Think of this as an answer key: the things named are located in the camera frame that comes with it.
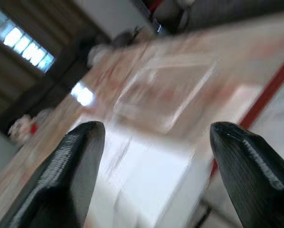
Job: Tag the bright barred window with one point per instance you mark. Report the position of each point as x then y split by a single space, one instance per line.
28 47

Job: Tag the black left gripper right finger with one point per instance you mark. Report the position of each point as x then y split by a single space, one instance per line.
256 180

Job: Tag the white cardboard box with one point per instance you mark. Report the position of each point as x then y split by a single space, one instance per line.
146 180

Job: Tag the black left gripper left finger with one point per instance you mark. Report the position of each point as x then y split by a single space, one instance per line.
61 180

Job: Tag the marble table with red edge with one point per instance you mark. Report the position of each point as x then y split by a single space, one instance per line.
227 54

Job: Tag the clear plastic container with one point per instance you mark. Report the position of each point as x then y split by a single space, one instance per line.
161 95

